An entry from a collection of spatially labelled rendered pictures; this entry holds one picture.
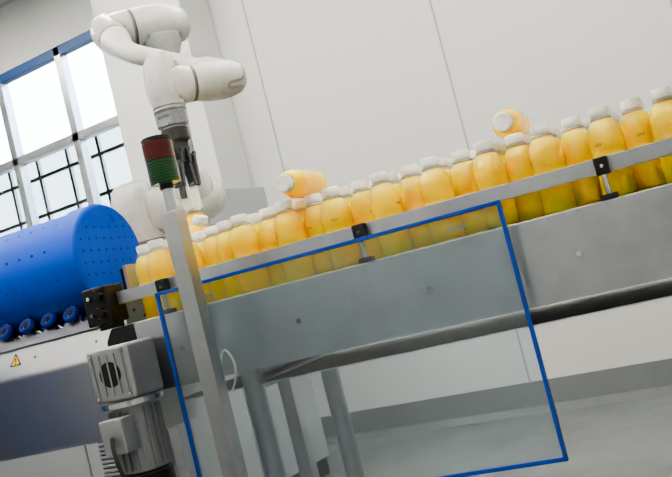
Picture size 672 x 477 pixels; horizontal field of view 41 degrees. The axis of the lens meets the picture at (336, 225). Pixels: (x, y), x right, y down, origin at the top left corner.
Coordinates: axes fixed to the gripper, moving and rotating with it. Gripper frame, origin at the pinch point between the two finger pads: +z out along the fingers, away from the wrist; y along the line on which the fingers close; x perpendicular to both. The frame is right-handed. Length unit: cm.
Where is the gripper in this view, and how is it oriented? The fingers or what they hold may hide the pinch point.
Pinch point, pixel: (191, 199)
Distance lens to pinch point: 249.6
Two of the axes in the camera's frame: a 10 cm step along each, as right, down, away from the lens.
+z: 2.4, 9.7, -0.7
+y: -3.9, 0.3, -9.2
